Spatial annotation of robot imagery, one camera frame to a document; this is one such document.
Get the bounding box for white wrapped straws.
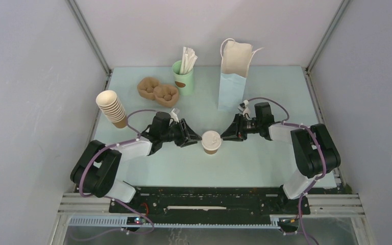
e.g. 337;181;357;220
179;47;198;75

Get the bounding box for green cup holder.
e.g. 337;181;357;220
171;60;195;95

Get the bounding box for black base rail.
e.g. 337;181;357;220
74;184;332;227

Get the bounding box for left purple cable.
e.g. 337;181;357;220
78;109;161;236

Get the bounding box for brown paper coffee cup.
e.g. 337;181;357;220
202;144;221;155

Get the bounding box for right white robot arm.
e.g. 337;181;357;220
221;101;341;213

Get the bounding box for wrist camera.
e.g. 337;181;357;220
238;100;251;119
169;108;180;122

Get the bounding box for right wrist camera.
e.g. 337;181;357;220
238;100;251;119

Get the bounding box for purple cable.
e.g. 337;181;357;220
247;97;329;245
78;109;161;236

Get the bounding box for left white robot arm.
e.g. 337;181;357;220
70;111;202;213

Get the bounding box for white plastic cup lid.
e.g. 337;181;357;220
201;131;222;145

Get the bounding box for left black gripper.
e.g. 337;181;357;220
161;119;202;148

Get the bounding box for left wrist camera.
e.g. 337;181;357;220
169;108;180;122

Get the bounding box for stack of brown paper cups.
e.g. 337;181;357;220
95;90;128;129

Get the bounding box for brown pulp cup carrier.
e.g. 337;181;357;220
137;77;180;108

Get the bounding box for light blue paper bag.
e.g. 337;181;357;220
217;38;262;112

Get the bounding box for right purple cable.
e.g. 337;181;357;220
247;97;329;245

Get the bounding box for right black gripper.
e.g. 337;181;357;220
220;113;261;142

